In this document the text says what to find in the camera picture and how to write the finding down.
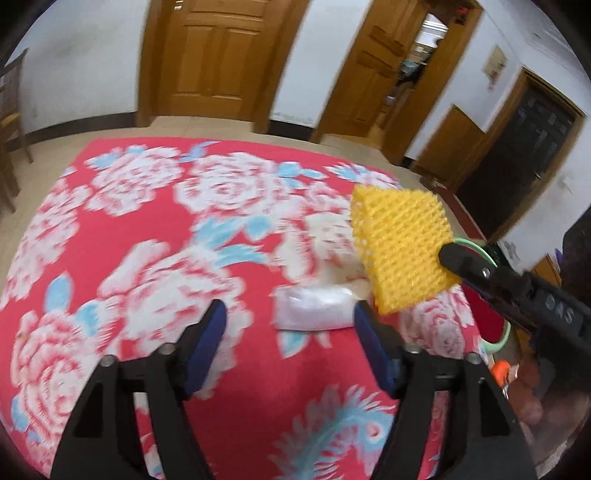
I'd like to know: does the open wooden door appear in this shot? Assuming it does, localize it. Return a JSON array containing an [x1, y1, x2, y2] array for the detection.
[[311, 1, 484, 165]]

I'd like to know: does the red green trash bin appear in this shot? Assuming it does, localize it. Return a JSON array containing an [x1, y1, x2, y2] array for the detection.
[[450, 237, 514, 356]]

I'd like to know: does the wall electrical panel box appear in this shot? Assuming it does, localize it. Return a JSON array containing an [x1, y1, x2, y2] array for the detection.
[[483, 45, 507, 89]]

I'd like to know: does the dark entrance door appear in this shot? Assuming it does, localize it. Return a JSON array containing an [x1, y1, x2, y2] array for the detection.
[[455, 69, 586, 242]]

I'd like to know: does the yellow foam mesh sheet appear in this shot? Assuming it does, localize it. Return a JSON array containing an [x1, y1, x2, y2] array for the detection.
[[351, 184, 460, 315]]

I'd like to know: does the person's right hand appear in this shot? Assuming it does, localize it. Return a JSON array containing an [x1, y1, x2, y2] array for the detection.
[[507, 355, 590, 447]]

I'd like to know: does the low wooden cabinet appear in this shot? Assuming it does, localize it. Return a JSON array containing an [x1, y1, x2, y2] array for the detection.
[[413, 104, 485, 186]]

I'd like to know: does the closed wooden door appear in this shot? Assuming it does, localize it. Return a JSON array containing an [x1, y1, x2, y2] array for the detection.
[[136, 1, 308, 133]]

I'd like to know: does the far wooden chair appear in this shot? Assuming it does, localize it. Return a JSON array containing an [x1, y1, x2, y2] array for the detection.
[[0, 48, 34, 212]]

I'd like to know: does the red floral tablecloth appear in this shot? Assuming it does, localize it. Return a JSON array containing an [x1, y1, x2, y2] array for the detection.
[[0, 136, 491, 480]]

